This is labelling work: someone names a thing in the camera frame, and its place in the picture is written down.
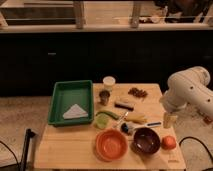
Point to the green cucumber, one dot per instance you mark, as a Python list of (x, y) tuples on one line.
[(108, 113)]

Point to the white towel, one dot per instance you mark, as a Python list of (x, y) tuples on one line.
[(75, 111)]

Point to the black rectangular block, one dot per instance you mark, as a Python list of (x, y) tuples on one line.
[(123, 105)]

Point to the black clamp stand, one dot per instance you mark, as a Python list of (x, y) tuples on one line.
[(29, 134)]

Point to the green plastic tray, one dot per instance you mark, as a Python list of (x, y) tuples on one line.
[(68, 94)]

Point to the small metal cup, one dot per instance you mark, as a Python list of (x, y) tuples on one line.
[(104, 97)]

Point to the orange bowl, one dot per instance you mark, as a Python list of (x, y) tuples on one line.
[(111, 145)]

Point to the dark brown bowl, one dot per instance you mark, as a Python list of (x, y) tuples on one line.
[(146, 141)]

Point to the brown dried food pile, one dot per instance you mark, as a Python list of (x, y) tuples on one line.
[(139, 93)]

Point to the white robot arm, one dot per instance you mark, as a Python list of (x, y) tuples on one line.
[(187, 87)]

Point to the orange fruit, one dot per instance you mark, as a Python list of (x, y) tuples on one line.
[(168, 142)]

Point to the dish brush with handle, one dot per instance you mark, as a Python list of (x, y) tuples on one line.
[(129, 128)]

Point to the metal spoon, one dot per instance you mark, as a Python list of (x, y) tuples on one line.
[(121, 119)]

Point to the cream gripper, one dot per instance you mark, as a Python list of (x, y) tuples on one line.
[(169, 119)]

